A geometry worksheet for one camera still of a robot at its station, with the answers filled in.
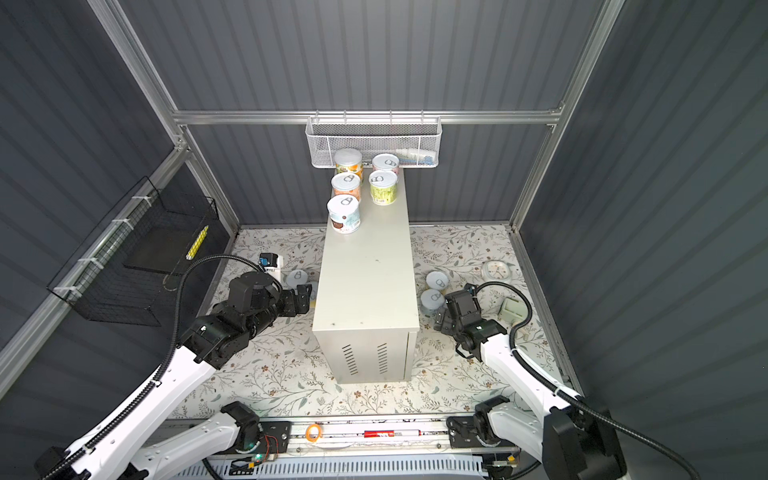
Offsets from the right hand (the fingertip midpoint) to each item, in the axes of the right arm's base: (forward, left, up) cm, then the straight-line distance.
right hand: (458, 321), depth 87 cm
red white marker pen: (-28, +19, -6) cm, 34 cm away
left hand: (0, +43, +19) cm, 47 cm away
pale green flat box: (+5, -18, -3) cm, 19 cm away
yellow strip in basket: (+12, +71, +22) cm, 76 cm away
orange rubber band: (-28, +41, -5) cm, 49 cm away
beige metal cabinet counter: (-13, +24, +28) cm, 39 cm away
